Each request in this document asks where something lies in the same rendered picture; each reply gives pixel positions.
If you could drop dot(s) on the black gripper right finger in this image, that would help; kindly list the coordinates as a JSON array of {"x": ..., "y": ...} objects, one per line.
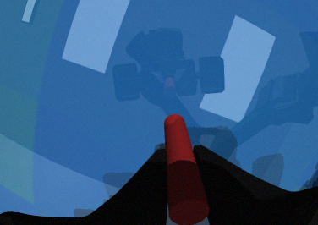
[{"x": 236, "y": 197}]

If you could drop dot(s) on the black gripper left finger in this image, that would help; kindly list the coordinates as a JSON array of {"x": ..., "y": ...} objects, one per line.
[{"x": 142, "y": 201}]

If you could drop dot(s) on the red peg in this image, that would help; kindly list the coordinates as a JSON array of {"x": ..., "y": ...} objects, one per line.
[{"x": 187, "y": 200}]

